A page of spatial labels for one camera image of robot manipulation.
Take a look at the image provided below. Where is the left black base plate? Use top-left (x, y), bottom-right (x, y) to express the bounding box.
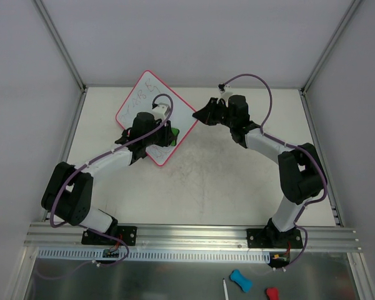
top-left (81, 225), bottom-right (137, 246)

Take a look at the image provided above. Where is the white marker pen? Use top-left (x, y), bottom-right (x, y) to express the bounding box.
top-left (222, 278), bottom-right (229, 300)

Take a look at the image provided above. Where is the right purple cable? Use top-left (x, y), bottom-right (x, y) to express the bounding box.
top-left (223, 73), bottom-right (328, 273)

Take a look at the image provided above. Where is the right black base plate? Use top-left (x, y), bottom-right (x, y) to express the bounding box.
top-left (246, 228), bottom-right (304, 249)

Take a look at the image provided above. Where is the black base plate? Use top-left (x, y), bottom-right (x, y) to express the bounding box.
top-left (246, 228), bottom-right (304, 249)
top-left (81, 225), bottom-right (137, 246)

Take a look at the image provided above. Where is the purple cable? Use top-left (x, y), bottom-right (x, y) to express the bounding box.
top-left (34, 93), bottom-right (175, 280)
top-left (223, 73), bottom-right (328, 273)

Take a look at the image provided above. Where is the green bone-shaped eraser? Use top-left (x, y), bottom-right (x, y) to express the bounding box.
top-left (170, 127), bottom-right (180, 147)

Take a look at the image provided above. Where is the pink framed whiteboard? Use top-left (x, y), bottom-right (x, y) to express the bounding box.
top-left (116, 70), bottom-right (197, 167)

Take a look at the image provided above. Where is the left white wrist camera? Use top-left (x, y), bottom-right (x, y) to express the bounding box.
top-left (151, 103), bottom-right (171, 121)

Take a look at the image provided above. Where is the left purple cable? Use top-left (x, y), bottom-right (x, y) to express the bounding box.
top-left (34, 93), bottom-right (175, 280)

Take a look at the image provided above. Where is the aluminium mounting rail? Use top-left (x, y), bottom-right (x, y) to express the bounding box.
top-left (23, 222), bottom-right (363, 253)

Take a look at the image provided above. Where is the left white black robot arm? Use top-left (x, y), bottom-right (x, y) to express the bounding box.
top-left (41, 112), bottom-right (178, 244)

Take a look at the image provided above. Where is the red bone-shaped eraser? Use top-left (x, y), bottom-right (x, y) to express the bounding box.
top-left (265, 287), bottom-right (279, 300)

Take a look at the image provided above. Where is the white slotted cable duct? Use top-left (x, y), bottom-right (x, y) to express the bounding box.
top-left (37, 247), bottom-right (271, 264)

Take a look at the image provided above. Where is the blue bone-shaped eraser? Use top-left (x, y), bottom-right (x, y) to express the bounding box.
top-left (229, 269), bottom-right (253, 293)

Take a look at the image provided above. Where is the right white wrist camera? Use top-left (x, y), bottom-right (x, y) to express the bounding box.
top-left (217, 83), bottom-right (234, 102)

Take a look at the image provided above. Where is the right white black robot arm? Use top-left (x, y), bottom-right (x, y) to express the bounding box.
top-left (192, 95), bottom-right (327, 248)

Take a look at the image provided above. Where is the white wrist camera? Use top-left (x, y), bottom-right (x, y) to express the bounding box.
top-left (217, 83), bottom-right (234, 102)
top-left (151, 103), bottom-right (171, 121)

